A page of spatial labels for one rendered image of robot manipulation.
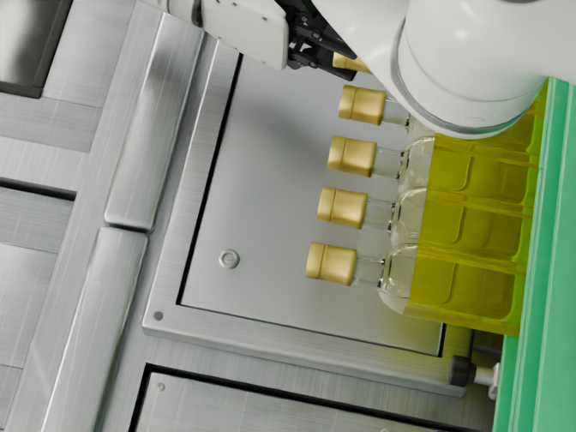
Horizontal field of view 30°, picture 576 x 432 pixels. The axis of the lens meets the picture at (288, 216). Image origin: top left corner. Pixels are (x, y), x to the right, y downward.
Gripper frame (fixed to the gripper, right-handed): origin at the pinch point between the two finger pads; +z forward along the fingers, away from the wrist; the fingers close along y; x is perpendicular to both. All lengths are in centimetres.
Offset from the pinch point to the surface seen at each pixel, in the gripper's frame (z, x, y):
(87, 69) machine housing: -29.1, -6.2, -16.7
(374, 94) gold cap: 5.3, -4.2, 1.8
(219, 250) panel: -3.6, -21.1, -12.4
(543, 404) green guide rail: 29.8, -29.7, 14.1
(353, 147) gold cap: 5.9, -10.4, 1.8
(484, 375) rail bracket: 26.3, -23.5, -4.4
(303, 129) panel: -2.0, -3.8, -12.6
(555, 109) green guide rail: 21.8, -0.3, 6.4
